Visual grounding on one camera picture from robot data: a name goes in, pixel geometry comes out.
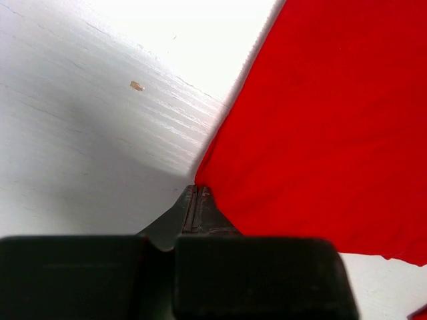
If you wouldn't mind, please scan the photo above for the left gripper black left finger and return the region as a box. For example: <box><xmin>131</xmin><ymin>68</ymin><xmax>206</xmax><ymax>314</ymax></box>
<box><xmin>137</xmin><ymin>185</ymin><xmax>197</xmax><ymax>251</ymax></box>

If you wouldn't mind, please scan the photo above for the red t shirt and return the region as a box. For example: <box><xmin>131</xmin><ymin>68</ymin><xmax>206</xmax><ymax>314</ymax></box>
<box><xmin>193</xmin><ymin>0</ymin><xmax>427</xmax><ymax>320</ymax></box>

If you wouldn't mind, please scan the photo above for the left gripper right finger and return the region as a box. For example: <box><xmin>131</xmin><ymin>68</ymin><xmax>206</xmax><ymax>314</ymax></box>
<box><xmin>182</xmin><ymin>185</ymin><xmax>241</xmax><ymax>236</ymax></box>

